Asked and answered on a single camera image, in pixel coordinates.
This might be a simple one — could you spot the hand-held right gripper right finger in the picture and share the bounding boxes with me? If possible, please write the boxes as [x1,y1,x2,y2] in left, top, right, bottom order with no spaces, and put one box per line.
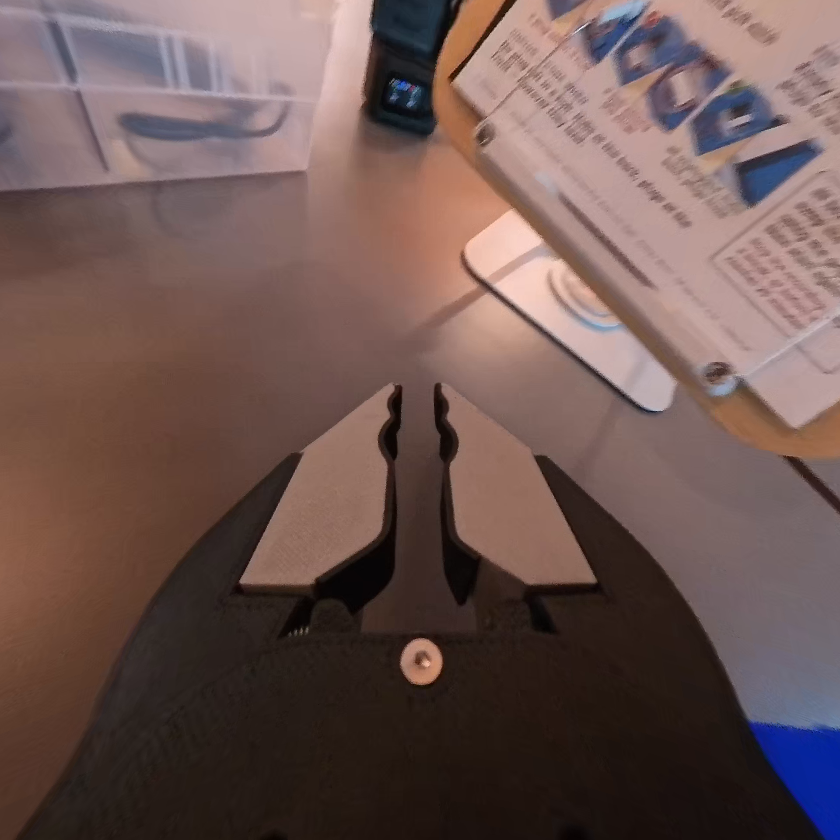
[433,384,599,606]

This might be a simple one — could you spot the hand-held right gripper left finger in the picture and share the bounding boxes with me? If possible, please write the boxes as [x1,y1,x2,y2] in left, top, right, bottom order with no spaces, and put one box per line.
[239,384,403,611]

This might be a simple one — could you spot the clear plastic box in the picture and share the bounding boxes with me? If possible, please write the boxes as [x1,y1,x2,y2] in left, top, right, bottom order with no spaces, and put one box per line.
[0,0,337,193]

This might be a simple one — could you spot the blue bin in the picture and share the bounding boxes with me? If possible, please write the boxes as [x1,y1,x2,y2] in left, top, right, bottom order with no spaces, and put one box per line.
[747,721,840,840]

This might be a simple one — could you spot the white stand base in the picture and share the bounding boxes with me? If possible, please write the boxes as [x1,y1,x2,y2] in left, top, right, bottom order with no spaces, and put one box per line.
[461,209,678,414]

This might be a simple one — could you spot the white sheet holder bar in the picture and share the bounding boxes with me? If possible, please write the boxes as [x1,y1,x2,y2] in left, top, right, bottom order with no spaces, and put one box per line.
[471,120,746,399]

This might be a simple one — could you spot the instruction sheet on wooden stand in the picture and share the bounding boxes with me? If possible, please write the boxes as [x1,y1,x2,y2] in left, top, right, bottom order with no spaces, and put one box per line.
[432,0,840,460]

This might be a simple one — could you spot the small black display device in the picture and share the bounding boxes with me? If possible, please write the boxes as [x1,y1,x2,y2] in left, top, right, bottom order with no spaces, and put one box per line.
[363,0,462,137]

